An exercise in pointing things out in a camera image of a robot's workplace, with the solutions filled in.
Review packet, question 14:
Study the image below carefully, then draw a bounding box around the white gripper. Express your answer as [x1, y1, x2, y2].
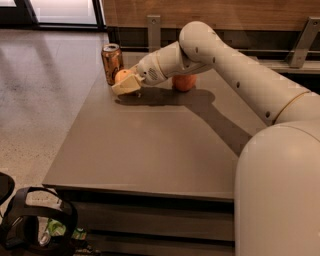
[111, 51, 167, 96]

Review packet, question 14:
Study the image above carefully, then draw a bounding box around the grey metal bracket right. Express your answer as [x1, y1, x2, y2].
[288, 17, 320, 69]

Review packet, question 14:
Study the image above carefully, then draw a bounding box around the orange fruit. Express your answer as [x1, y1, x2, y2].
[115, 69, 133, 83]

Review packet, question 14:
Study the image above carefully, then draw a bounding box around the orange soda can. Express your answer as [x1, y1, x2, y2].
[101, 43, 124, 85]

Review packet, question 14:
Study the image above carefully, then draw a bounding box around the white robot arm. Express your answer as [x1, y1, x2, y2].
[112, 21, 320, 256]

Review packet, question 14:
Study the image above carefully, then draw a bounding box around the grey drawer cabinet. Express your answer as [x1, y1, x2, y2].
[58, 189, 235, 256]

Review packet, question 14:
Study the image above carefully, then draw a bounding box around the grey metal bracket left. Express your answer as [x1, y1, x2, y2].
[147, 15, 161, 52]

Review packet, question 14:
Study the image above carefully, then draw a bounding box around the grey metal bracket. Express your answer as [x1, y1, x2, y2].
[147, 15, 161, 52]
[288, 17, 320, 69]

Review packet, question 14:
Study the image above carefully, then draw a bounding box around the green snack bag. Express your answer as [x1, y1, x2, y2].
[46, 219, 87, 240]

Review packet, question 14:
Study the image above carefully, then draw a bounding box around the black chair edge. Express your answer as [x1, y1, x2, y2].
[0, 172, 15, 205]

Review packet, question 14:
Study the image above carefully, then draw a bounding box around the red apple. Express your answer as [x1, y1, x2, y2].
[172, 75, 197, 92]

